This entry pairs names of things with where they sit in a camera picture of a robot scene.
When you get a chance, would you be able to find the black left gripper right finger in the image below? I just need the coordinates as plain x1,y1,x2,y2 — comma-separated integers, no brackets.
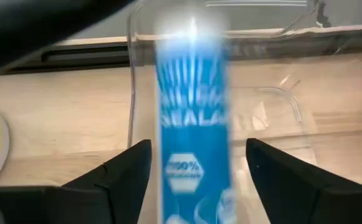
245,138,362,224

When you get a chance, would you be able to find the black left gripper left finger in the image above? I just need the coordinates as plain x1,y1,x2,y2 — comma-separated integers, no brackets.
0,139,153,224

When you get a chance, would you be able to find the black blurred bar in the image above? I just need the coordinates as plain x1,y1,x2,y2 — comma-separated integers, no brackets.
0,0,136,77

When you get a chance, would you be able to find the clear plastic bin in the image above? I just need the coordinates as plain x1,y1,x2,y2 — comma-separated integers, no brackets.
126,0,362,224

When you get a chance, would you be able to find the blue silicone sealant tube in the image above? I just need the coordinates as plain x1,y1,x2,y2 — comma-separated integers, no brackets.
153,12,235,224

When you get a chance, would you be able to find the black table edge rail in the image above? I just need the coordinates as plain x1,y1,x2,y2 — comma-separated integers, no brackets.
39,42,131,68

